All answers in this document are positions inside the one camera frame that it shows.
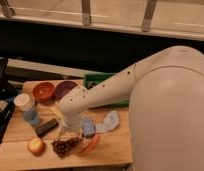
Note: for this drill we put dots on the light blue crumpled cloth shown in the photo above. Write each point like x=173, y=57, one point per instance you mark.
x=109, y=123

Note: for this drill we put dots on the wooden board table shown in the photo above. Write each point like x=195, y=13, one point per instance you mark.
x=114, y=148

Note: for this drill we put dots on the black equipment at left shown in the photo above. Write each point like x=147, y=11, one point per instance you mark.
x=6, y=92

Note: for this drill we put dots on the red bowl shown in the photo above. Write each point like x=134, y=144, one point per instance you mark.
x=43, y=92

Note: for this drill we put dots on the blue plastic cup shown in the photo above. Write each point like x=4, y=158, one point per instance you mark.
x=31, y=116

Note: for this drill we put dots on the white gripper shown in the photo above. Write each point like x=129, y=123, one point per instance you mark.
x=70, y=124

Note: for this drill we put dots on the red yellow apple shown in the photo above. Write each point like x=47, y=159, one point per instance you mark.
x=35, y=146

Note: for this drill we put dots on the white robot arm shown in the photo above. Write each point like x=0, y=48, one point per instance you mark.
x=166, y=111

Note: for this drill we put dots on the orange carrot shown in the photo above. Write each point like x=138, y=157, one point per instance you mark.
x=90, y=146

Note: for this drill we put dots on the blue sponge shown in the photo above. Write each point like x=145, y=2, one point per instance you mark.
x=88, y=127

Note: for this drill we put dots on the dark red grape bunch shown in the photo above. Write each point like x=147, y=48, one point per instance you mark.
x=63, y=147

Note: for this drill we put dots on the black rectangular block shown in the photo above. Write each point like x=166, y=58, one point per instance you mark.
x=46, y=127

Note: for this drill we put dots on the green plastic tray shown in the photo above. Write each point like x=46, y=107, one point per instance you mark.
x=91, y=79

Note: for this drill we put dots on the purple bowl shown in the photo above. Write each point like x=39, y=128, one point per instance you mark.
x=64, y=88

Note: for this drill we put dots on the white cup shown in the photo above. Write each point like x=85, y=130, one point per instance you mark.
x=24, y=102

